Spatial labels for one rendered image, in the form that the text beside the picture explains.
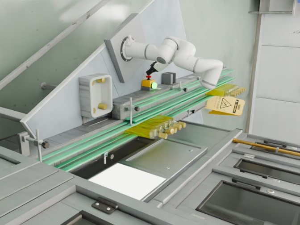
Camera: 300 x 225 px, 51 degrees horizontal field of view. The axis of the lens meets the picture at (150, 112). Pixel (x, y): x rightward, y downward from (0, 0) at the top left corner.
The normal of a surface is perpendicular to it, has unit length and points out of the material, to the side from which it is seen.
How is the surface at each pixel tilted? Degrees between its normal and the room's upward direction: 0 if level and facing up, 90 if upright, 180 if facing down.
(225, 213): 90
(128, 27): 3
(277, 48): 90
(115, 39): 3
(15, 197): 90
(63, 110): 0
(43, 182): 90
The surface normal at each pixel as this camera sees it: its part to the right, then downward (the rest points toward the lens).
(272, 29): -0.55, 0.24
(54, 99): 0.83, 0.17
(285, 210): 0.01, -0.96
